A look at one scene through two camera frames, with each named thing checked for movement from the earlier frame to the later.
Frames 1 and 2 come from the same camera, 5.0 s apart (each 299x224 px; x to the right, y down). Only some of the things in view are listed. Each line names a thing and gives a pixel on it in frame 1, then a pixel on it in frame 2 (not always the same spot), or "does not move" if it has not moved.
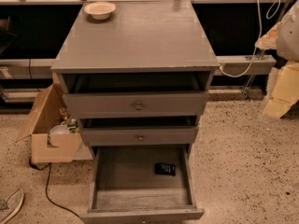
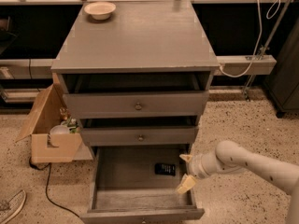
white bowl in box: [59, 130] does not move
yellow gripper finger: [269, 40] to [186, 157]
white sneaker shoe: [9, 207] does not move
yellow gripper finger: [285, 92] to [187, 184]
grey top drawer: [135, 95] does not move
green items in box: [72, 123] does not move
